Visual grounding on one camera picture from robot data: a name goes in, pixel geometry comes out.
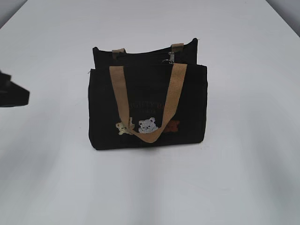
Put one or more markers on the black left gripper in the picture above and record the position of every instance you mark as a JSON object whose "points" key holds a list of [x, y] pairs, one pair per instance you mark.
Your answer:
{"points": [[11, 94]]}

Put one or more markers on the black canvas tote bag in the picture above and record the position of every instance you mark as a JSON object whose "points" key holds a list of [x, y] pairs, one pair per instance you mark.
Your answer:
{"points": [[147, 77]]}

